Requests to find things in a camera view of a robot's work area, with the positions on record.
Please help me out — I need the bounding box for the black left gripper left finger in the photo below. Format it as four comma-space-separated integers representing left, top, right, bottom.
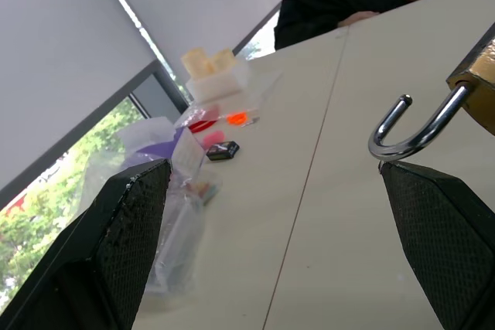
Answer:
0, 158, 172, 330

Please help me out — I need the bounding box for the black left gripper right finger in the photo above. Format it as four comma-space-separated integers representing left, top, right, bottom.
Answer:
377, 160, 495, 330

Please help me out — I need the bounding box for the brass padlock with steel shackle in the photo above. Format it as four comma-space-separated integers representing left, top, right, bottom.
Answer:
367, 22, 495, 162

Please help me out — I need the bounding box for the clear plastic bag with items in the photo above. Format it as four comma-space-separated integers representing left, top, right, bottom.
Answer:
145, 127, 224, 298

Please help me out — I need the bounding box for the purple sheet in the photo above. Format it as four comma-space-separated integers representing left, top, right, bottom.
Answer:
131, 127, 185, 161

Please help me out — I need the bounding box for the small black box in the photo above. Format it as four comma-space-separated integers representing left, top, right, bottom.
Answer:
205, 140, 241, 162

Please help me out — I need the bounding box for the pink flat piece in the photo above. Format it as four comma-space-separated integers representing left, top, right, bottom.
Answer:
202, 129, 227, 148

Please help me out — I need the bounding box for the clear bag with orange red pieces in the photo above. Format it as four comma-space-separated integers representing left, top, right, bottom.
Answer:
173, 102, 261, 134

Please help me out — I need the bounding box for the white box with cream rolls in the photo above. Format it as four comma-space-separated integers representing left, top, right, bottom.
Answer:
180, 46, 251, 104

